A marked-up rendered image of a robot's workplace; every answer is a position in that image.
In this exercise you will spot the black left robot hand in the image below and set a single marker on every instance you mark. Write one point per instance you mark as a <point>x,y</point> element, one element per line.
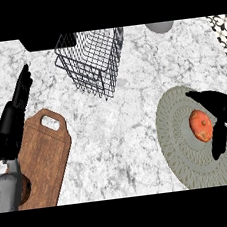
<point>9,121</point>

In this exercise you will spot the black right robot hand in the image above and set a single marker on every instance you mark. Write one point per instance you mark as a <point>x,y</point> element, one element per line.
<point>218,106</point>

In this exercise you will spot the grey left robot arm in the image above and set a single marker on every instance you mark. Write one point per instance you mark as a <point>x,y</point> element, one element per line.
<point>4,191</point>

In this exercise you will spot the round grey woven placemat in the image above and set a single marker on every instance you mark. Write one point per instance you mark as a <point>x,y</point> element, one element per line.
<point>186,143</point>

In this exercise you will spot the brown wooden cutting board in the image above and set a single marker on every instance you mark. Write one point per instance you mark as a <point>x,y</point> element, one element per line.
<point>41,161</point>

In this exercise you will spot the black appliance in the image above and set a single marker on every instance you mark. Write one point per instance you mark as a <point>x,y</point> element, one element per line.
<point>48,42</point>

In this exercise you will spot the grey round object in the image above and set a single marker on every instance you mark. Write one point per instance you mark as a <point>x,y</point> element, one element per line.
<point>159,27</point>

